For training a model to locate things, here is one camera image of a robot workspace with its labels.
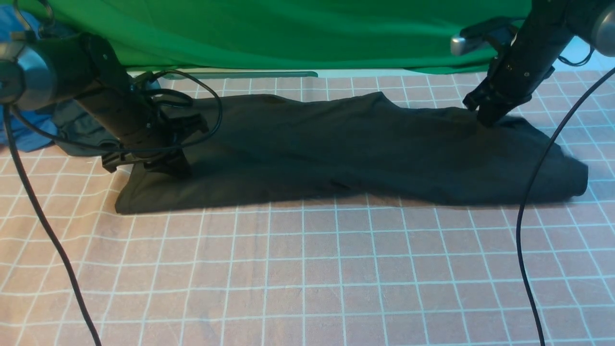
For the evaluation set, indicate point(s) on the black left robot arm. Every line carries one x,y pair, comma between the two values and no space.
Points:
36,73

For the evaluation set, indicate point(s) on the pink checkered tablecloth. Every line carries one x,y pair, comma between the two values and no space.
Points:
360,271

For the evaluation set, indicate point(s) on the dark crumpled garment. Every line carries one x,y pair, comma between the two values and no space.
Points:
73,123

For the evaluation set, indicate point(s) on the dark gray long-sleeved shirt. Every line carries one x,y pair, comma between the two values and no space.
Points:
269,148

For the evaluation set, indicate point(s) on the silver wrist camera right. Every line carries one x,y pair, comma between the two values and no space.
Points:
495,32

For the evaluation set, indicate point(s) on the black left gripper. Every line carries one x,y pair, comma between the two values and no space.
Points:
146,134

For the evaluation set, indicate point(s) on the green backdrop cloth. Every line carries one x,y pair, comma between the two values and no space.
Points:
288,34

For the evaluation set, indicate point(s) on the green ruler strip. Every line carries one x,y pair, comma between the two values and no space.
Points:
239,75

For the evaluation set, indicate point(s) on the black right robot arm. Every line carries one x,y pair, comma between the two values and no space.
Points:
525,55

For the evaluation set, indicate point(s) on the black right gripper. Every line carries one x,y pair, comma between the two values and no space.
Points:
510,82

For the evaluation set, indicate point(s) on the blue garment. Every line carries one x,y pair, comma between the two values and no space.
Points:
25,139

